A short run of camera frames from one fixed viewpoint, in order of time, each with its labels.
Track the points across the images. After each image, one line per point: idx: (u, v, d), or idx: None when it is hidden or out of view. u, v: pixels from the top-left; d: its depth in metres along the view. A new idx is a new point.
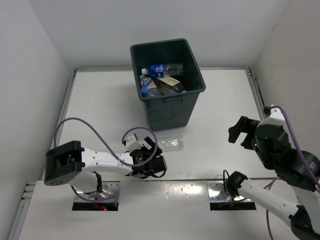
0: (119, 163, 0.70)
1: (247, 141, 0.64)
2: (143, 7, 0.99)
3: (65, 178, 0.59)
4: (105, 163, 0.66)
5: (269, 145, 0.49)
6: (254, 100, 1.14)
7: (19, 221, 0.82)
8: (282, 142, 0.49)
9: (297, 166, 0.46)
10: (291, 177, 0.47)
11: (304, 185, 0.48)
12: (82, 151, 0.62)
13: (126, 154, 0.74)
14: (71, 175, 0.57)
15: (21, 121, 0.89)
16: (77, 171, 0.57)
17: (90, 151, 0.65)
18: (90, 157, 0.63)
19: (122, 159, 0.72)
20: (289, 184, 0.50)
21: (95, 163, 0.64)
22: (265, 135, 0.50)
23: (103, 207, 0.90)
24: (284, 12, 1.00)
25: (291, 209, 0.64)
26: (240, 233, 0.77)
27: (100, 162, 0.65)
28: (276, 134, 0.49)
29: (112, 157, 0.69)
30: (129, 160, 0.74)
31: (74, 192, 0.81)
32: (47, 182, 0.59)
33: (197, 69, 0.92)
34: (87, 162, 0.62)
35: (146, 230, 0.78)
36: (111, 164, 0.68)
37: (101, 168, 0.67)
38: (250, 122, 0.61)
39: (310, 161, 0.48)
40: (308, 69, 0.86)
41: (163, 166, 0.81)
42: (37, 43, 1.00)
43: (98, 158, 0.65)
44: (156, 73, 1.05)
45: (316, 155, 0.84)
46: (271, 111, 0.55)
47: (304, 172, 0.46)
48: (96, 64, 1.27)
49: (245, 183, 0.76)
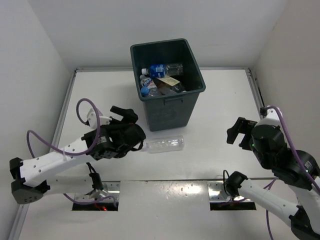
0: (67, 157, 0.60)
1: (245, 142, 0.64)
2: (144, 7, 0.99)
3: (26, 195, 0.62)
4: (48, 166, 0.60)
5: (266, 145, 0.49)
6: (254, 100, 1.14)
7: (18, 221, 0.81)
8: (278, 141, 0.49)
9: (292, 165, 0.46)
10: (287, 177, 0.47)
11: (301, 184, 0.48)
12: (21, 166, 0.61)
13: (76, 141, 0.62)
14: (19, 193, 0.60)
15: (21, 121, 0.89)
16: (21, 189, 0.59)
17: (30, 162, 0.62)
18: (30, 168, 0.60)
19: (70, 149, 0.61)
20: (286, 184, 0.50)
21: (38, 171, 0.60)
22: (261, 134, 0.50)
23: (103, 207, 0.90)
24: (284, 12, 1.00)
25: (290, 208, 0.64)
26: (240, 233, 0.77)
27: (42, 167, 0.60)
28: (272, 133, 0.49)
29: (55, 155, 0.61)
30: (82, 145, 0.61)
31: (67, 197, 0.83)
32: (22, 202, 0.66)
33: (197, 69, 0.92)
34: (27, 175, 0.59)
35: (146, 230, 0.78)
36: (56, 163, 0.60)
37: (51, 170, 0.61)
38: (247, 123, 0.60)
39: (306, 160, 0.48)
40: (308, 69, 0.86)
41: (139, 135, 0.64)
42: (37, 43, 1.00)
43: (40, 165, 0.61)
44: (156, 73, 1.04)
45: (316, 155, 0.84)
46: (267, 112, 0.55)
47: (300, 171, 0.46)
48: (96, 64, 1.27)
49: (245, 183, 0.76)
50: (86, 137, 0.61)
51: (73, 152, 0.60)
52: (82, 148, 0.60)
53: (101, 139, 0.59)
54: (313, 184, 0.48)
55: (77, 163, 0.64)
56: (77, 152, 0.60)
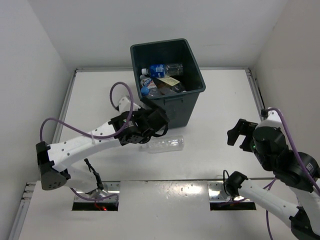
0: (95, 140, 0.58)
1: (245, 144, 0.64)
2: (144, 7, 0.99)
3: (52, 180, 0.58)
4: (77, 149, 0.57)
5: (267, 146, 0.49)
6: (254, 100, 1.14)
7: (19, 220, 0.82)
8: (280, 143, 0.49)
9: (294, 167, 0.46)
10: (289, 179, 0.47)
11: (302, 186, 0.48)
12: (48, 149, 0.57)
13: (104, 125, 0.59)
14: (46, 177, 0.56)
15: (21, 121, 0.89)
16: (50, 172, 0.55)
17: (57, 145, 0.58)
18: (57, 152, 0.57)
19: (98, 133, 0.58)
20: (287, 185, 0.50)
21: (67, 154, 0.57)
22: (262, 136, 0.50)
23: (103, 207, 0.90)
24: (284, 12, 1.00)
25: (290, 210, 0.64)
26: (240, 233, 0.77)
27: (72, 151, 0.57)
28: (273, 135, 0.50)
29: (83, 138, 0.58)
30: (110, 129, 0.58)
31: (74, 192, 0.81)
32: (45, 188, 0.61)
33: (197, 69, 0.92)
34: (56, 158, 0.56)
35: (146, 230, 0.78)
36: (85, 147, 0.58)
37: (80, 153, 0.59)
38: (248, 125, 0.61)
39: (308, 162, 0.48)
40: (308, 70, 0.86)
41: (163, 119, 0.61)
42: (37, 43, 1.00)
43: (68, 148, 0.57)
44: (156, 73, 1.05)
45: (316, 155, 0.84)
46: (268, 114, 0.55)
47: (301, 173, 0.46)
48: (96, 64, 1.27)
49: (245, 183, 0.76)
50: (113, 122, 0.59)
51: (102, 135, 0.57)
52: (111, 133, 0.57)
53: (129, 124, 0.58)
54: (314, 186, 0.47)
55: (105, 147, 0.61)
56: (106, 136, 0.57)
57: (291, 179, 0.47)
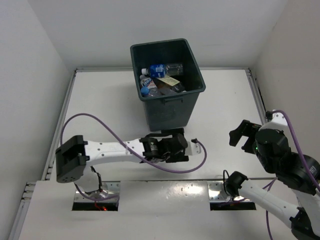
0: (128, 152, 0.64)
1: (248, 145, 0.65)
2: (144, 7, 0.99)
3: (74, 173, 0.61)
4: (110, 153, 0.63)
5: (269, 149, 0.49)
6: (254, 100, 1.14)
7: (19, 221, 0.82)
8: (283, 146, 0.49)
9: (297, 170, 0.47)
10: (291, 181, 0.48)
11: (305, 189, 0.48)
12: (86, 145, 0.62)
13: (136, 141, 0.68)
14: (78, 169, 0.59)
15: (22, 122, 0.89)
16: (83, 166, 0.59)
17: (94, 144, 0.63)
18: (94, 150, 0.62)
19: (130, 146, 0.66)
20: (289, 187, 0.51)
21: (101, 154, 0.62)
22: (264, 139, 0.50)
23: (103, 207, 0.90)
24: (284, 12, 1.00)
25: (292, 211, 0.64)
26: (240, 233, 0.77)
27: (106, 153, 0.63)
28: (276, 138, 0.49)
29: (118, 145, 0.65)
30: (141, 147, 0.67)
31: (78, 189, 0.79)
32: (60, 179, 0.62)
33: (197, 69, 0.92)
34: (91, 155, 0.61)
35: (146, 230, 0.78)
36: (118, 154, 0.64)
37: (111, 158, 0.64)
38: (251, 126, 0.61)
39: (311, 165, 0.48)
40: (308, 70, 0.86)
41: (181, 145, 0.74)
42: (36, 42, 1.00)
43: (103, 149, 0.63)
44: (156, 73, 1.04)
45: (315, 155, 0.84)
46: (272, 116, 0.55)
47: (304, 175, 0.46)
48: (96, 64, 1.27)
49: (245, 183, 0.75)
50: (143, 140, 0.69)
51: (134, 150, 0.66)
52: (141, 151, 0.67)
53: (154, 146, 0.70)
54: (317, 189, 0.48)
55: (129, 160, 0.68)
56: (138, 152, 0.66)
57: (294, 182, 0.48)
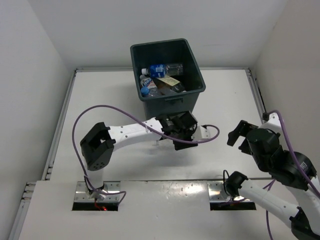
0: (148, 130, 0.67)
1: (244, 146, 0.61)
2: (144, 7, 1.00)
3: (105, 158, 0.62)
4: (133, 134, 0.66)
5: (260, 147, 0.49)
6: (254, 100, 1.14)
7: (19, 221, 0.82)
8: (272, 144, 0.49)
9: (289, 167, 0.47)
10: (284, 177, 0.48)
11: (297, 185, 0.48)
12: (109, 130, 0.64)
13: (152, 119, 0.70)
14: (107, 153, 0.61)
15: (22, 121, 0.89)
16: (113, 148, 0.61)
17: (116, 127, 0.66)
18: (117, 133, 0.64)
19: (149, 125, 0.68)
20: (283, 183, 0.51)
21: (125, 136, 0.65)
22: (254, 137, 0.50)
23: (103, 207, 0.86)
24: (284, 12, 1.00)
25: (291, 210, 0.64)
26: (240, 234, 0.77)
27: (129, 134, 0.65)
28: (266, 136, 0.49)
29: (138, 126, 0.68)
30: (158, 124, 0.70)
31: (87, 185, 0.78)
32: (91, 167, 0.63)
33: (197, 69, 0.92)
34: (116, 138, 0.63)
35: (146, 230, 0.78)
36: (139, 134, 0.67)
37: (133, 139, 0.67)
38: (248, 126, 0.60)
39: (302, 161, 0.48)
40: (308, 69, 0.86)
41: (193, 119, 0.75)
42: (37, 43, 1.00)
43: (126, 131, 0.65)
44: (156, 74, 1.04)
45: (314, 155, 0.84)
46: (269, 117, 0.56)
47: (296, 172, 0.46)
48: (96, 64, 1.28)
49: (245, 183, 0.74)
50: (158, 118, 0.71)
51: (153, 128, 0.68)
52: (160, 128, 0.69)
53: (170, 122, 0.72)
54: (309, 184, 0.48)
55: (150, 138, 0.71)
56: (156, 129, 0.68)
57: (286, 178, 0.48)
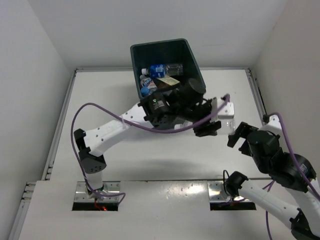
0: (126, 125, 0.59)
1: (244, 148, 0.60)
2: (144, 7, 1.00)
3: (92, 164, 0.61)
4: (109, 134, 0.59)
5: (260, 149, 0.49)
6: (254, 100, 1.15)
7: (19, 221, 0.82)
8: (272, 146, 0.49)
9: (288, 169, 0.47)
10: (283, 179, 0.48)
11: (297, 187, 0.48)
12: (85, 136, 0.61)
13: (134, 107, 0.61)
14: (86, 162, 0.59)
15: (22, 121, 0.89)
16: (87, 157, 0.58)
17: (92, 132, 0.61)
18: (93, 138, 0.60)
19: (129, 118, 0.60)
20: (283, 185, 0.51)
21: (101, 139, 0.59)
22: (255, 139, 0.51)
23: (103, 207, 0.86)
24: (284, 11, 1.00)
25: (291, 211, 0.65)
26: (240, 234, 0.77)
27: (105, 136, 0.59)
28: (266, 138, 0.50)
29: (114, 123, 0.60)
30: (141, 112, 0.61)
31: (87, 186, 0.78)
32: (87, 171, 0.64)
33: (197, 69, 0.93)
34: (91, 144, 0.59)
35: (145, 230, 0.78)
36: (116, 132, 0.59)
37: (113, 138, 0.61)
38: (248, 128, 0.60)
39: (302, 163, 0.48)
40: (308, 69, 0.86)
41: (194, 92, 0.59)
42: (37, 43, 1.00)
43: (102, 134, 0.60)
44: (156, 74, 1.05)
45: (314, 156, 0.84)
46: (269, 119, 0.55)
47: (295, 174, 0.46)
48: (96, 64, 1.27)
49: (245, 183, 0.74)
50: (143, 104, 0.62)
51: (133, 121, 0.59)
52: (142, 117, 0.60)
53: (159, 104, 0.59)
54: (309, 186, 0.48)
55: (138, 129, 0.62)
56: (136, 121, 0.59)
57: (286, 180, 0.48)
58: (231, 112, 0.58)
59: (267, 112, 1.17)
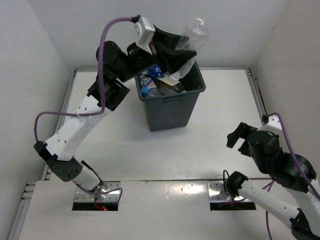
0: (82, 119, 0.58)
1: (244, 148, 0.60)
2: (145, 7, 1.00)
3: (65, 170, 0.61)
4: (70, 134, 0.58)
5: (261, 149, 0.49)
6: (254, 100, 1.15)
7: (19, 221, 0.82)
8: (272, 146, 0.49)
9: (289, 169, 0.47)
10: (284, 180, 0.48)
11: (298, 187, 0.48)
12: (46, 146, 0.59)
13: (85, 99, 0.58)
14: (58, 169, 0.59)
15: (21, 121, 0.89)
16: (57, 164, 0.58)
17: (53, 139, 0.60)
18: (56, 144, 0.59)
19: (83, 110, 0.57)
20: (283, 186, 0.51)
21: (64, 142, 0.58)
22: (255, 139, 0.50)
23: (103, 207, 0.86)
24: (284, 11, 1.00)
25: (291, 211, 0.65)
26: (240, 234, 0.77)
27: (67, 138, 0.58)
28: (267, 138, 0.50)
29: (71, 120, 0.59)
30: (92, 100, 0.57)
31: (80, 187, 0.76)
32: (66, 178, 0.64)
33: (197, 70, 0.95)
34: (57, 151, 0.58)
35: (145, 230, 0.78)
36: (76, 128, 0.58)
37: (77, 136, 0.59)
38: (248, 129, 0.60)
39: (302, 163, 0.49)
40: (308, 69, 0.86)
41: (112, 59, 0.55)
42: (36, 42, 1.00)
43: (63, 137, 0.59)
44: (156, 73, 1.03)
45: (313, 156, 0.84)
46: (269, 119, 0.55)
47: (296, 174, 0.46)
48: (96, 64, 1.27)
49: (245, 183, 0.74)
50: (91, 92, 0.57)
51: (88, 111, 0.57)
52: (96, 105, 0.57)
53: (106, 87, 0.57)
54: (309, 186, 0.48)
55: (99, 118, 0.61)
56: (91, 111, 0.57)
57: (287, 181, 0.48)
58: (146, 26, 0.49)
59: (267, 112, 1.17)
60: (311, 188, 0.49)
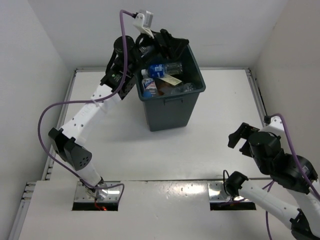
0: (99, 104, 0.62)
1: (245, 149, 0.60)
2: (145, 7, 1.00)
3: (81, 154, 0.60)
4: (87, 118, 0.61)
5: (262, 150, 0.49)
6: (254, 100, 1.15)
7: (19, 221, 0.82)
8: (273, 147, 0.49)
9: (290, 170, 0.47)
10: (285, 180, 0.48)
11: (299, 188, 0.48)
12: (62, 130, 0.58)
13: (98, 87, 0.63)
14: (77, 152, 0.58)
15: (21, 121, 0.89)
16: (76, 146, 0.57)
17: (68, 124, 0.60)
18: (73, 128, 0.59)
19: (98, 96, 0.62)
20: (284, 187, 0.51)
21: (81, 126, 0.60)
22: (257, 140, 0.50)
23: (103, 207, 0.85)
24: (284, 12, 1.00)
25: (292, 211, 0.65)
26: (240, 233, 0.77)
27: (84, 121, 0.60)
28: (268, 139, 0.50)
29: (87, 106, 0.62)
30: (106, 88, 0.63)
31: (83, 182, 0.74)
32: (78, 166, 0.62)
33: (197, 69, 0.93)
34: (75, 134, 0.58)
35: (145, 230, 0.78)
36: (93, 113, 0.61)
37: (92, 121, 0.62)
38: (250, 129, 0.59)
39: (303, 164, 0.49)
40: (308, 69, 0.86)
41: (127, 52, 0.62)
42: (36, 42, 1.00)
43: (80, 120, 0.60)
44: (155, 73, 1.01)
45: (313, 156, 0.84)
46: (270, 120, 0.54)
47: (297, 175, 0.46)
48: (96, 64, 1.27)
49: (245, 183, 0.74)
50: (104, 81, 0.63)
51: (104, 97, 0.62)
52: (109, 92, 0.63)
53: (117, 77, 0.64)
54: (310, 187, 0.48)
55: (109, 106, 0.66)
56: (106, 96, 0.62)
57: (287, 182, 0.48)
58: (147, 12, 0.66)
59: (267, 112, 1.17)
60: (312, 190, 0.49)
